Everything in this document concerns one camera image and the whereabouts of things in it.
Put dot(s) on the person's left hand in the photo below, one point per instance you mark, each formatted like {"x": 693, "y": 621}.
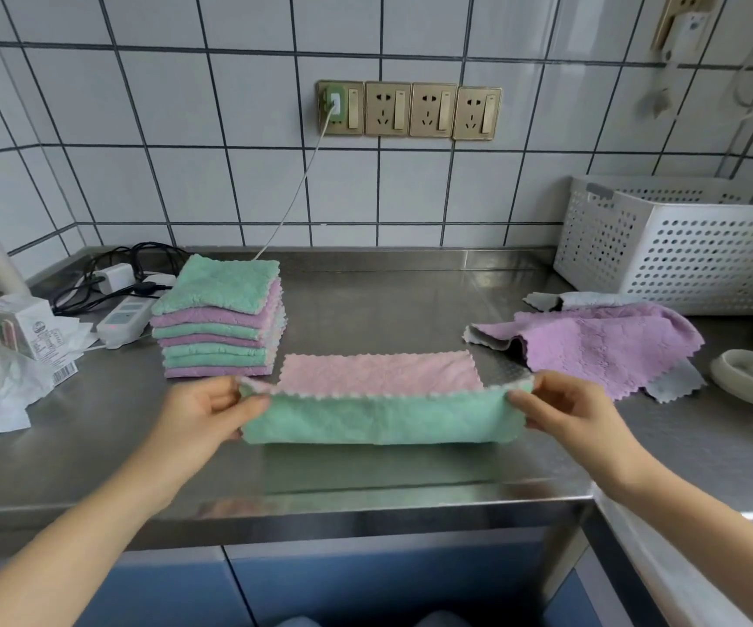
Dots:
{"x": 190, "y": 427}

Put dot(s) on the person's right hand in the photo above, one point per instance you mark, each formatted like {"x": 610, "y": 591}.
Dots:
{"x": 585, "y": 424}

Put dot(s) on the person's left thumb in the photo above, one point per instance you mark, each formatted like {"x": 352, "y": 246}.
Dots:
{"x": 245, "y": 408}

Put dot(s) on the person's right thumb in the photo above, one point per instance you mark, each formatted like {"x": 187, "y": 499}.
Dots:
{"x": 525, "y": 401}

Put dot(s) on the green and pink cloth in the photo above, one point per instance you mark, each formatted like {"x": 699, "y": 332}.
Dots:
{"x": 383, "y": 411}

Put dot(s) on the person's right forearm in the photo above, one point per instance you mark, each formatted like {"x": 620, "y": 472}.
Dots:
{"x": 709, "y": 538}

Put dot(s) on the person's left forearm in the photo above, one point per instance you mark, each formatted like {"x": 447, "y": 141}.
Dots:
{"x": 63, "y": 558}

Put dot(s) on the purple cloth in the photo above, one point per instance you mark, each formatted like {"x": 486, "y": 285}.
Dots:
{"x": 598, "y": 346}

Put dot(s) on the stack of folded cloths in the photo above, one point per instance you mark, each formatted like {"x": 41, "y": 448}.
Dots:
{"x": 219, "y": 313}

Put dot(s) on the grey cloth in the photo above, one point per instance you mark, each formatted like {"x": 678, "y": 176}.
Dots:
{"x": 585, "y": 300}
{"x": 673, "y": 383}

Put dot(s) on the white power strip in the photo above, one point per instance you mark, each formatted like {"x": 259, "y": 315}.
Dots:
{"x": 129, "y": 316}

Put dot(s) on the white square charger adapter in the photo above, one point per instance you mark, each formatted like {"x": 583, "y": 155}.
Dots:
{"x": 113, "y": 279}

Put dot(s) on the blue cabinet door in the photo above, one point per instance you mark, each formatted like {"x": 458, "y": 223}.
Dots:
{"x": 383, "y": 574}
{"x": 180, "y": 590}

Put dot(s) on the white perforated plastic basket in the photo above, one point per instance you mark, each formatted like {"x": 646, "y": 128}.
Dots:
{"x": 677, "y": 254}

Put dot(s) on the white oval dish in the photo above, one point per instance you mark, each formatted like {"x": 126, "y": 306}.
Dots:
{"x": 752, "y": 378}

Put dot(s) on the white carton box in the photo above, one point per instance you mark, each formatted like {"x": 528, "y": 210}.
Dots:
{"x": 27, "y": 329}

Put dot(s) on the person's blue trousers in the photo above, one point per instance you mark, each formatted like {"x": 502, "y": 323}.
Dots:
{"x": 445, "y": 620}

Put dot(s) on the crumpled white plastic bag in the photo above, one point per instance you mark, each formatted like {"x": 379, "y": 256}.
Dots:
{"x": 4, "y": 388}

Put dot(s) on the white charger plug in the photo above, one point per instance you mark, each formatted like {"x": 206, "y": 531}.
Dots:
{"x": 334, "y": 103}

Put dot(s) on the white plug with hanging lead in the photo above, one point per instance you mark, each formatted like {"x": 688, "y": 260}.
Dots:
{"x": 680, "y": 35}

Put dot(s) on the gold wall socket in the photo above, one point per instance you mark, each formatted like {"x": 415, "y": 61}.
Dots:
{"x": 673, "y": 6}
{"x": 433, "y": 111}
{"x": 353, "y": 109}
{"x": 387, "y": 109}
{"x": 477, "y": 114}

